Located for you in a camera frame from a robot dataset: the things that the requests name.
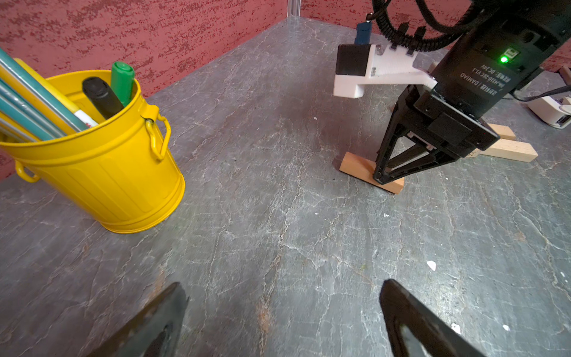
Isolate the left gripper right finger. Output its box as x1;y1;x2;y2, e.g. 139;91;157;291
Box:
379;279;483;356

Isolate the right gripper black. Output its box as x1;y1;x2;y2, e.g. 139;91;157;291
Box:
373;1;570;184

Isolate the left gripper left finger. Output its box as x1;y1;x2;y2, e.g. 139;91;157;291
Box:
89;282;188;356

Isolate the wooden block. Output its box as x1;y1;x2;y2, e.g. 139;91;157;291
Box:
340;152;404;195
468;138;538;162
489;123;516;141

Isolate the small white adapter box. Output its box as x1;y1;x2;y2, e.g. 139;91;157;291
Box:
528;97;570;129

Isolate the yellow metal bucket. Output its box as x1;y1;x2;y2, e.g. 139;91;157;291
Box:
1;70;186;234

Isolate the black marker pen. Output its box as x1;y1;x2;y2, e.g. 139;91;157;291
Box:
82;77;124;120

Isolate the bundle of coloured pencils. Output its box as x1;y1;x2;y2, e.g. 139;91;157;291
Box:
1;51;97;141

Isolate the green marker pen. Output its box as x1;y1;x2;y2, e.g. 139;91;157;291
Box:
111;61;135;107

